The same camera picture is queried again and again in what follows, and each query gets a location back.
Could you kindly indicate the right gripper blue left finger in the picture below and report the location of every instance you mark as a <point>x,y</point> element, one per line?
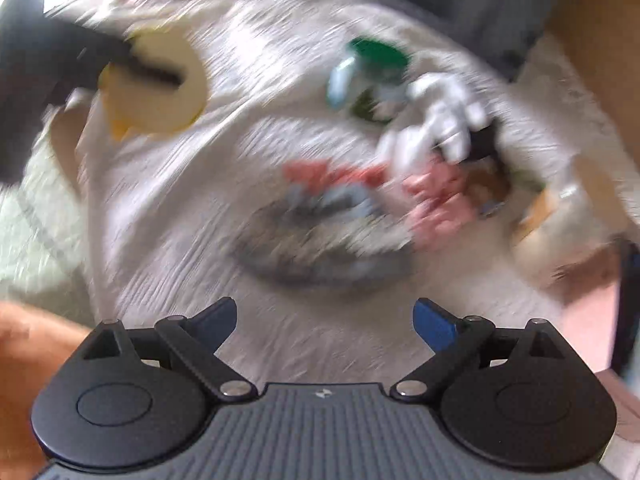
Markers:
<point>194,341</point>

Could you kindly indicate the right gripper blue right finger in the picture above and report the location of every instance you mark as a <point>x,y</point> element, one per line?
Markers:
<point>456,343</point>

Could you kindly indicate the grey patterned fabric pouch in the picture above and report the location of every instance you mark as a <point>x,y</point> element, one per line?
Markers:
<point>330,229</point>

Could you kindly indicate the black and white plush toy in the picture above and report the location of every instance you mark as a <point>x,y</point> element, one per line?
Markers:
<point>439,114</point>

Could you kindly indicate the large clear powder jar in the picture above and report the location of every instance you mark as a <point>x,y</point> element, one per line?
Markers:
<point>575,216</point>

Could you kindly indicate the green lid glass jar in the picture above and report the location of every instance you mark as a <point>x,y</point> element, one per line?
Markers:
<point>370,81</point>

